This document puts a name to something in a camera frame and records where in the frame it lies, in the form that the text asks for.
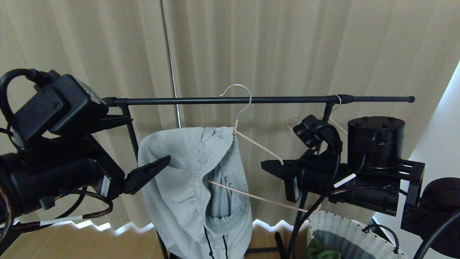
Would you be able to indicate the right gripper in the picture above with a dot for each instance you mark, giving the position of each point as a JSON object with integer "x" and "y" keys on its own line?
{"x": 320, "y": 176}

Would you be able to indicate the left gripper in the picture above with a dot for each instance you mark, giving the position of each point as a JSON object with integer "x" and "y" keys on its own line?
{"x": 54, "y": 176}

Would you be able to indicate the pale grey shorts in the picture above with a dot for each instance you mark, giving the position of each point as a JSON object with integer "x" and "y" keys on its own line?
{"x": 172, "y": 187}

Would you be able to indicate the pink clothes hanger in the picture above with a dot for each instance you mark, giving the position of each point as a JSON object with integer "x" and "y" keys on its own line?
{"x": 336, "y": 124}
{"x": 258, "y": 145}

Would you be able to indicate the white laundry basket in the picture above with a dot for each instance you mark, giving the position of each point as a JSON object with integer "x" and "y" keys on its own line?
{"x": 345, "y": 230}

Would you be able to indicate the black clothes rack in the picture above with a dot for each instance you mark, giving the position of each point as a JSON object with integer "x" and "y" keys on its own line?
{"x": 287, "y": 99}

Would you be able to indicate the green garment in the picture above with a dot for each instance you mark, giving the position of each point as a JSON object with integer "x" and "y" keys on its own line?
{"x": 320, "y": 251}

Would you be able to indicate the beige curtain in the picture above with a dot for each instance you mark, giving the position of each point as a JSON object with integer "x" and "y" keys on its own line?
{"x": 269, "y": 46}

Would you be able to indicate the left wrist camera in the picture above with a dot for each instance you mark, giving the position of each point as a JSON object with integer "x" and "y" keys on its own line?
{"x": 61, "y": 104}

